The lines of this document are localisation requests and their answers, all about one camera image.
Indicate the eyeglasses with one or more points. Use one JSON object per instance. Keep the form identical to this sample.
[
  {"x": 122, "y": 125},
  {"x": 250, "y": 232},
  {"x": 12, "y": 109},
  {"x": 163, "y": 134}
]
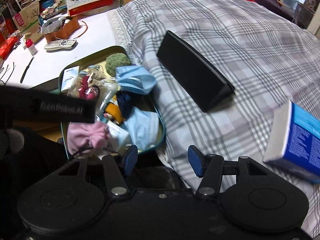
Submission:
[{"x": 5, "y": 73}]

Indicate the pink cloth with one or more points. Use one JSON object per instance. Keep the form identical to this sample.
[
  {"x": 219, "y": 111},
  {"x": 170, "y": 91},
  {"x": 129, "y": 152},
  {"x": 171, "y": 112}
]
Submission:
[{"x": 82, "y": 135}]

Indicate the grey plaid blanket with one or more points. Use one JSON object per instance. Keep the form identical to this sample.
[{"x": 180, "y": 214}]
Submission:
[{"x": 250, "y": 55}]

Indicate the red patterned cloth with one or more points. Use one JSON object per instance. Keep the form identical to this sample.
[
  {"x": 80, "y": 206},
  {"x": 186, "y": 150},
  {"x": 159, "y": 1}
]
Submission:
[{"x": 87, "y": 88}]

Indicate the white remote control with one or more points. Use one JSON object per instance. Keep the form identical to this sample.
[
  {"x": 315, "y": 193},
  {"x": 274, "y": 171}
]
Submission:
[{"x": 60, "y": 45}]

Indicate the brown leather tray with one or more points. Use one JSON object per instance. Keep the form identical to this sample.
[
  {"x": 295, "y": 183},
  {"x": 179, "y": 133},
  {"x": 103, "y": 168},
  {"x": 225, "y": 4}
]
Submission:
[{"x": 62, "y": 28}]

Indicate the white lace cloth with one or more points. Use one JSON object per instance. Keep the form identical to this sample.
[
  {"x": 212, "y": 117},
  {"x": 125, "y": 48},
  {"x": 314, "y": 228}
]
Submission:
[{"x": 117, "y": 27}]

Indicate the blue tissue pack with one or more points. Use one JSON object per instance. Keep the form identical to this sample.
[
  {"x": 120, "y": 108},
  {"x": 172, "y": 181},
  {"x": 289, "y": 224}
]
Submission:
[{"x": 297, "y": 142}]

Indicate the person's dark clothing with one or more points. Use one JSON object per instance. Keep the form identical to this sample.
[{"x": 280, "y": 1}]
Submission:
[{"x": 155, "y": 177}]

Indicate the green metal tin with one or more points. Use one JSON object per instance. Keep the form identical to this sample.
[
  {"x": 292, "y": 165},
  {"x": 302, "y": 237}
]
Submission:
[{"x": 161, "y": 130}]

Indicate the cardboard box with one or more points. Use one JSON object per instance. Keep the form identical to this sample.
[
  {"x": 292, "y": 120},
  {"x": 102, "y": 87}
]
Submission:
[{"x": 27, "y": 17}]

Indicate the blue face mask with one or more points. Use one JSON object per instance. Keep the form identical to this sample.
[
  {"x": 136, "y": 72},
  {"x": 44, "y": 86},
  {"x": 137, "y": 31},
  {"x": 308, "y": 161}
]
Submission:
[
  {"x": 135, "y": 78},
  {"x": 146, "y": 127}
]

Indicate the black triangular case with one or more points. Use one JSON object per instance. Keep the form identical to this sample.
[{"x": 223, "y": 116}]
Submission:
[{"x": 195, "y": 72}]

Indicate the white plastic packet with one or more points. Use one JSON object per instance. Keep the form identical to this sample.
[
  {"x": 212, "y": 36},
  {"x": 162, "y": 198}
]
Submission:
[{"x": 117, "y": 135}]

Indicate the black pen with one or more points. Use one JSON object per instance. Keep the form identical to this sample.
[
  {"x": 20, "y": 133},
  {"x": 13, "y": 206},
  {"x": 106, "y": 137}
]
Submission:
[{"x": 26, "y": 70}]

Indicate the colourful patterned scarf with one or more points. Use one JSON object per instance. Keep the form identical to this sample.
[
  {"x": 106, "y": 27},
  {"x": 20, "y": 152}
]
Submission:
[{"x": 120, "y": 107}]

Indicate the green scouring ball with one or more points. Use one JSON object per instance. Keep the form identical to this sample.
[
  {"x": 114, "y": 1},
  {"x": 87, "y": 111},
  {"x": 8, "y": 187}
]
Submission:
[{"x": 117, "y": 63}]

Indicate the white bottle with red cap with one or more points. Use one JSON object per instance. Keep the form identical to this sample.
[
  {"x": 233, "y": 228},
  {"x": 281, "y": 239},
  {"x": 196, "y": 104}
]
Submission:
[{"x": 31, "y": 47}]

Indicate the small pale tissue packet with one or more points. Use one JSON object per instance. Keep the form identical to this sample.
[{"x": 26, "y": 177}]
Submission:
[{"x": 68, "y": 78}]

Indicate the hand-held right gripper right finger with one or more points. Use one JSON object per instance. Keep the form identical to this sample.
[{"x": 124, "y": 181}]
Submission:
[{"x": 196, "y": 158}]

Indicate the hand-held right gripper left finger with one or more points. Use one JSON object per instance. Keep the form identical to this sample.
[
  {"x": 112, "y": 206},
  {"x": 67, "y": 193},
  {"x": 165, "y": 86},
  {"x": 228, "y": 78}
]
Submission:
[{"x": 131, "y": 158}]

